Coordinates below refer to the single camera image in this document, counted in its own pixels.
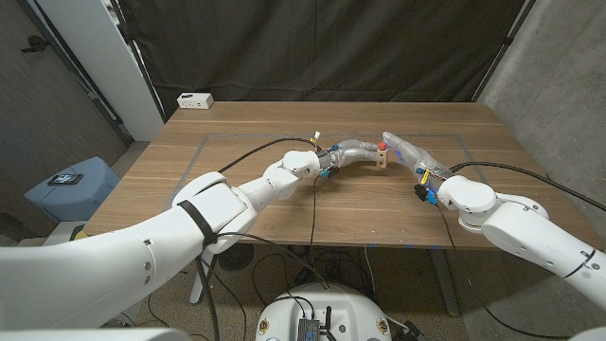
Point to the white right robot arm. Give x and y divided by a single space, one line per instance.
521 232

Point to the black round floor fan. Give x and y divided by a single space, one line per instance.
237 258

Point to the white table leg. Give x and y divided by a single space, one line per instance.
195 284

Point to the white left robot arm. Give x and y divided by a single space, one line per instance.
142 260

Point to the grey table leg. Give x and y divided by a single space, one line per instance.
445 284

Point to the black backdrop curtain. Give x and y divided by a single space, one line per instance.
308 47

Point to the white power strip box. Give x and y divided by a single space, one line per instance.
195 100

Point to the white base with yellow mark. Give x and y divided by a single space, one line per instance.
61 232

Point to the black backdrop stand pole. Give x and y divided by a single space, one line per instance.
137 61
502 47

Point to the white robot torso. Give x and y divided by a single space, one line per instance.
341 308

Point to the small grey finned box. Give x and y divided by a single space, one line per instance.
308 330

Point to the red screw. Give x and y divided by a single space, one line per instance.
381 145

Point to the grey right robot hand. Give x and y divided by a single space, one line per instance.
416 157

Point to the black phone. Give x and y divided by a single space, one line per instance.
65 179

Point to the white wall panel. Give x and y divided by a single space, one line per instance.
104 61

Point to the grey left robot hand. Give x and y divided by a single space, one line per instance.
352 151

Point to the blue stool with phone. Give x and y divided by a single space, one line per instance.
71 199

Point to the small wooden block with holes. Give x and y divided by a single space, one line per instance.
382 157

